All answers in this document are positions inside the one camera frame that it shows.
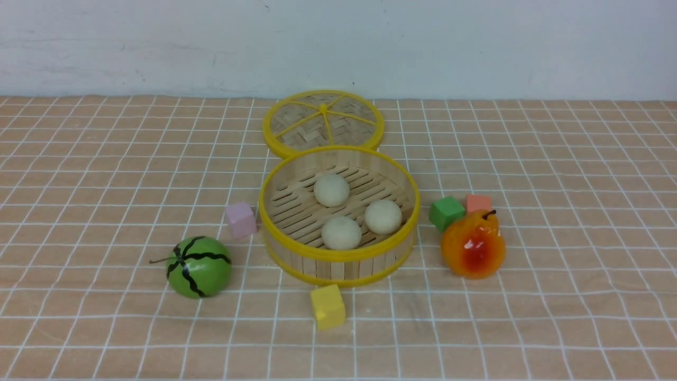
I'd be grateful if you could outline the bamboo steamer tray yellow rim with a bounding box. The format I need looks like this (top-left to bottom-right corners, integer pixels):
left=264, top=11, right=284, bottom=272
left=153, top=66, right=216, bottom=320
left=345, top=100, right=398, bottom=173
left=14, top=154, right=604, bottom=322
left=259, top=146, right=421, bottom=287

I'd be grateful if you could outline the pink cube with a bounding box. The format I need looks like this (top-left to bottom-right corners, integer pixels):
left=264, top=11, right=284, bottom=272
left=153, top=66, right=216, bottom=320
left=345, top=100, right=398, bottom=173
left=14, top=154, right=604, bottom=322
left=225, top=202, right=257, bottom=240

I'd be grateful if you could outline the white bun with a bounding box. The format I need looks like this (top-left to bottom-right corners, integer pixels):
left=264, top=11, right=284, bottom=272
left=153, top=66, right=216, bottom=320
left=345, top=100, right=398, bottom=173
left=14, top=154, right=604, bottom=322
left=321, top=215, right=362, bottom=250
left=313, top=174, right=350, bottom=207
left=364, top=199, right=403, bottom=235

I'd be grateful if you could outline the green toy watermelon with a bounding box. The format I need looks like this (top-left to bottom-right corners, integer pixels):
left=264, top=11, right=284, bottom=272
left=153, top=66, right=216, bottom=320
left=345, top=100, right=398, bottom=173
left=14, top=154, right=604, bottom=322
left=149, top=235, right=232, bottom=298

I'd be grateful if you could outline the yellow cube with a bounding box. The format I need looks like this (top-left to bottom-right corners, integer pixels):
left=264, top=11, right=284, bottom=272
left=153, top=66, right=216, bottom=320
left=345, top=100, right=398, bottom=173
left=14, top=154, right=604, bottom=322
left=310, top=284, right=346, bottom=330

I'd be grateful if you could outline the salmon cube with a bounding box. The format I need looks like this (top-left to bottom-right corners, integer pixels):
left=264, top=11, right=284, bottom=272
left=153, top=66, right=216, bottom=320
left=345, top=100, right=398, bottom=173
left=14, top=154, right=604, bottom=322
left=465, top=194, right=492, bottom=214

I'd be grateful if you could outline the orange toy pear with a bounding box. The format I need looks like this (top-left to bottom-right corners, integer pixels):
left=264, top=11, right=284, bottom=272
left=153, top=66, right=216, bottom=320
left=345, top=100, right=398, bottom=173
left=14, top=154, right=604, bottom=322
left=441, top=210, right=506, bottom=279

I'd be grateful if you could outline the woven bamboo steamer lid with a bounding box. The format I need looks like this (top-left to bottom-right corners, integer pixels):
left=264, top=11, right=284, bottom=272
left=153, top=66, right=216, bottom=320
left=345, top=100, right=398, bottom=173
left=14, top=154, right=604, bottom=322
left=262, top=89, right=385, bottom=159

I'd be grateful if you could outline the checked orange tablecloth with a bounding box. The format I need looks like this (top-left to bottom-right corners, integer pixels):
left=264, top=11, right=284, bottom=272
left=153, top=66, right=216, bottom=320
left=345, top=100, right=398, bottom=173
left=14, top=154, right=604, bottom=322
left=1, top=96, right=676, bottom=380

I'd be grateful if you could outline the green cube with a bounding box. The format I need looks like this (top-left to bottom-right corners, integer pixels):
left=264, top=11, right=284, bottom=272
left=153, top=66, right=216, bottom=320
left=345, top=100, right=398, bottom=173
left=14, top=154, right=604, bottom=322
left=428, top=196, right=466, bottom=232

